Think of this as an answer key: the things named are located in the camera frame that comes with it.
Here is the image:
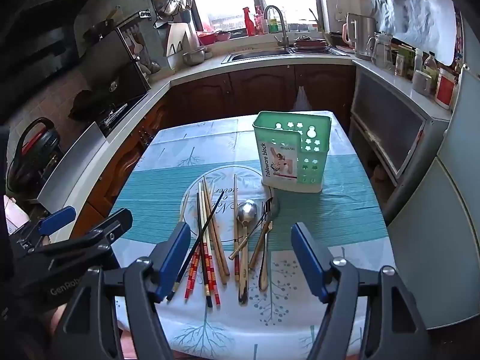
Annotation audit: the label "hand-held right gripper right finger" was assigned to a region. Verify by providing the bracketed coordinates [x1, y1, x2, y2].
[292, 222, 432, 360]

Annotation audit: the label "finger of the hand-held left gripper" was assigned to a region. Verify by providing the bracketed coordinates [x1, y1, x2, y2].
[29, 208, 134, 267]
[10, 205, 78, 253]

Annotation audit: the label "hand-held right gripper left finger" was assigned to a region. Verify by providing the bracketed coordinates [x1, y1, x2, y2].
[56, 222, 192, 360]

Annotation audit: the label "steel fork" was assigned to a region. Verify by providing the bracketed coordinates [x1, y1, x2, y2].
[258, 199, 274, 291]

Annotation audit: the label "shiny steel spoon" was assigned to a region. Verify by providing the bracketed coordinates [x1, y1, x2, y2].
[236, 199, 259, 304]

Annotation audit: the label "green utensil holder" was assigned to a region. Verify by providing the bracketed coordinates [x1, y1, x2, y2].
[252, 111, 332, 194]

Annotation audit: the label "steel sheet panel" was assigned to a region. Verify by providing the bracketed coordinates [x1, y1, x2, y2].
[37, 122, 110, 214]

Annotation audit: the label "floral teal tablecloth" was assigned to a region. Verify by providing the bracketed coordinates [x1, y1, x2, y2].
[109, 110, 398, 360]

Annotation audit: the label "black red appliance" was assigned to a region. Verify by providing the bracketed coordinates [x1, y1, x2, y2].
[7, 117, 61, 193]

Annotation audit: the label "black wok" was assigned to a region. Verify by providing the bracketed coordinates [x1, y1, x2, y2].
[69, 89, 99, 121]

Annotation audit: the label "grey refrigerator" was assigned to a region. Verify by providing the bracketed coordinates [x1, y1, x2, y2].
[386, 19, 480, 331]

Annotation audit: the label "white plastic bag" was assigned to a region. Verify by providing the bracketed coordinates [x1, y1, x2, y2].
[292, 86, 312, 114]

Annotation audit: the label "wooden lower cabinets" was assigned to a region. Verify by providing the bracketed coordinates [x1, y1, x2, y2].
[73, 64, 357, 233]

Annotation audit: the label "hanging white spatula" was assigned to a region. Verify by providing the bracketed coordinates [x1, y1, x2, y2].
[127, 32, 145, 59]

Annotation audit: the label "black range hood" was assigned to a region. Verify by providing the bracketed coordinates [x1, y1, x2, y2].
[0, 0, 126, 74]

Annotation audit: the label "steel bowl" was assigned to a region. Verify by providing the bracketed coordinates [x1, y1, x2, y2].
[182, 47, 207, 67]

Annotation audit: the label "white cutting board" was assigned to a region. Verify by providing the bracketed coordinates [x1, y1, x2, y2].
[165, 22, 190, 58]

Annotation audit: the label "steel sink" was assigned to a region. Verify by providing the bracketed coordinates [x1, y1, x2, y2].
[221, 49, 301, 64]

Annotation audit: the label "white mug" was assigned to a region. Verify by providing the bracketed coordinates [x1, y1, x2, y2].
[412, 70, 433, 97]

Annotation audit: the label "red pan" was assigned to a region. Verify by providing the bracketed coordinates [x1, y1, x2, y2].
[292, 35, 331, 52]

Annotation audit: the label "red label jar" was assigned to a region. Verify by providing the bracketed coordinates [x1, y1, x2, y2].
[435, 67, 457, 109]

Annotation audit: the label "glass pitcher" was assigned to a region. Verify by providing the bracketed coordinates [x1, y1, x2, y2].
[367, 32, 394, 70]

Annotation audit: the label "green packaged box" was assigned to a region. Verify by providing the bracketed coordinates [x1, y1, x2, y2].
[395, 43, 413, 78]

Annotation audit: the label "clear plastic bottle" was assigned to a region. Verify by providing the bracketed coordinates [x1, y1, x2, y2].
[424, 52, 438, 83]

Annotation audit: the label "steel electric kettle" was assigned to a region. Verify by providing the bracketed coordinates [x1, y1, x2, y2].
[343, 13, 378, 61]

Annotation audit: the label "steel faucet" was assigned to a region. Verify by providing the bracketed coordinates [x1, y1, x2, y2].
[263, 5, 290, 49]

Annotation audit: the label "red spray bottle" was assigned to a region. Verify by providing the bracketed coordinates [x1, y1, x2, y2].
[243, 7, 256, 37]

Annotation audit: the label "foil wall covering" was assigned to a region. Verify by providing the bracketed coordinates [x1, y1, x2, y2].
[369, 0, 463, 66]

